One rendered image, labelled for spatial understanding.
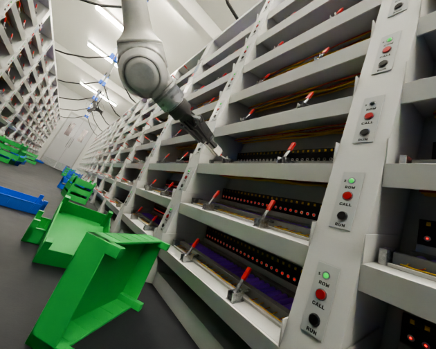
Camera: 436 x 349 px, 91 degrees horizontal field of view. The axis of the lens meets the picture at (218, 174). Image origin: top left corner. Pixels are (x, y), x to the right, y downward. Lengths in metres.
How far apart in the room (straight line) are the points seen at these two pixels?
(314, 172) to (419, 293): 0.28
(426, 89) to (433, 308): 0.39
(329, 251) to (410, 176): 0.19
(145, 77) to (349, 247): 0.52
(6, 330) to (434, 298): 0.68
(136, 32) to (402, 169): 0.59
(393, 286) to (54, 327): 0.56
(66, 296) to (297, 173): 0.55
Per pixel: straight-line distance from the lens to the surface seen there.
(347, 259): 0.47
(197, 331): 0.74
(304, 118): 0.70
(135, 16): 0.59
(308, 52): 1.13
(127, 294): 0.79
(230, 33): 2.02
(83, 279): 0.49
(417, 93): 0.61
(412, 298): 0.45
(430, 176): 0.50
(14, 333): 0.59
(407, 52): 0.70
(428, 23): 0.76
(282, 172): 0.62
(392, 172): 0.51
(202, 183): 1.00
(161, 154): 1.66
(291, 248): 0.52
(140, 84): 0.52
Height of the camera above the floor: 0.30
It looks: 13 degrees up
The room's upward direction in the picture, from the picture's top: 24 degrees clockwise
